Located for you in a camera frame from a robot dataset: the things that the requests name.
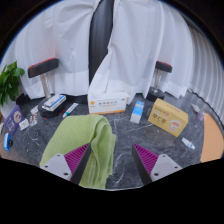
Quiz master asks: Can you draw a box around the slim white and blue box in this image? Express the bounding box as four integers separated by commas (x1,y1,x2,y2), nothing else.
129,100,145,125

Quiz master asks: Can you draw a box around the light green towel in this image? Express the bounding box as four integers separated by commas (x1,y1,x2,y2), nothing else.
39,114,117,190

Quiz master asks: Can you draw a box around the white tube with teal cap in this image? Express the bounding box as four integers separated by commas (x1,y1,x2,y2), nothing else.
62,102,80,119

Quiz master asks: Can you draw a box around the flat white and blue box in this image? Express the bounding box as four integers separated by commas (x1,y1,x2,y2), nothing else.
41,93,67,112

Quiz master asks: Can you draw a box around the green plant in white pot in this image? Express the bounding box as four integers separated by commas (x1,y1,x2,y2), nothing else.
0,60,26,116

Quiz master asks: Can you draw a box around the yellow cardboard box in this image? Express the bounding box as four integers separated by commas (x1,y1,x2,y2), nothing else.
147,97,189,138

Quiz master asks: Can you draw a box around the white curtain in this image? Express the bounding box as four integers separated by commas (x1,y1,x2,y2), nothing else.
87,0,224,124
0,0,101,100

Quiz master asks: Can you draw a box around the white printed packet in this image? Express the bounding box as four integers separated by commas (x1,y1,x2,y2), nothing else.
18,118,30,131

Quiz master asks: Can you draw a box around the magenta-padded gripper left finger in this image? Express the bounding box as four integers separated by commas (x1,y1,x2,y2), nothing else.
39,143,93,185

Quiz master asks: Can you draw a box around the small blue and white box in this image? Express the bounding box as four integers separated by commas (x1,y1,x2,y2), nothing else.
3,132,12,153

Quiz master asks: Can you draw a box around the blister pill pack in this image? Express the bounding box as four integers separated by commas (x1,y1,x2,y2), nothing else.
28,113,39,127

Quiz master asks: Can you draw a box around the small white tube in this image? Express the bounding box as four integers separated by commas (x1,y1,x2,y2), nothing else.
181,137,196,150

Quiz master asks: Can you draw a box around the purple cardboard box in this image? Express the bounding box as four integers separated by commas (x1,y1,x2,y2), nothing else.
3,104,25,138

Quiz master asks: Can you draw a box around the black stool with red top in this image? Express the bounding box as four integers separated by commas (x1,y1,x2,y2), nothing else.
27,57,68,119
146,60,174,103

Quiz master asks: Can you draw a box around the white box with orange stripe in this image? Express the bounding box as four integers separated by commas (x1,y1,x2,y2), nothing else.
87,92,130,115

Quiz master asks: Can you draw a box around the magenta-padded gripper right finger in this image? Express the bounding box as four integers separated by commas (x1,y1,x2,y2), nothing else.
131,143,183,186

